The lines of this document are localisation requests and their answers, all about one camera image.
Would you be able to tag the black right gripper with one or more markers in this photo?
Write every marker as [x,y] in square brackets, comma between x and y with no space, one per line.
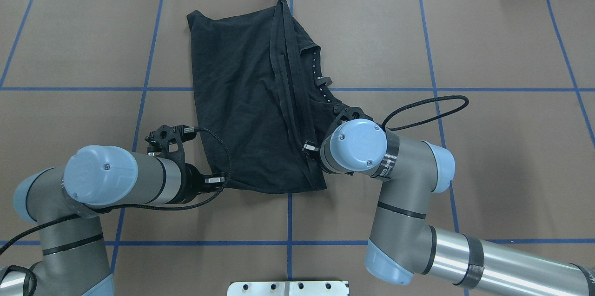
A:
[308,148]

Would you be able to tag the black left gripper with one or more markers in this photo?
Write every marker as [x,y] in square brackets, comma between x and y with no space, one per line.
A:
[192,183]

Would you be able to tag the black graphic t-shirt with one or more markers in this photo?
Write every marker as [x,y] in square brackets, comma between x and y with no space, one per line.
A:
[258,85]

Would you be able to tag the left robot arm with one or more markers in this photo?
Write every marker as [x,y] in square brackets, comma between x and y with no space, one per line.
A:
[65,204]

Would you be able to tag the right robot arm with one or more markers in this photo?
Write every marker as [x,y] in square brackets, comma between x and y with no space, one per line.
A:
[402,243]

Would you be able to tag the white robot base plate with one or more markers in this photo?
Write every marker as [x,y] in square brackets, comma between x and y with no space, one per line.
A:
[289,288]

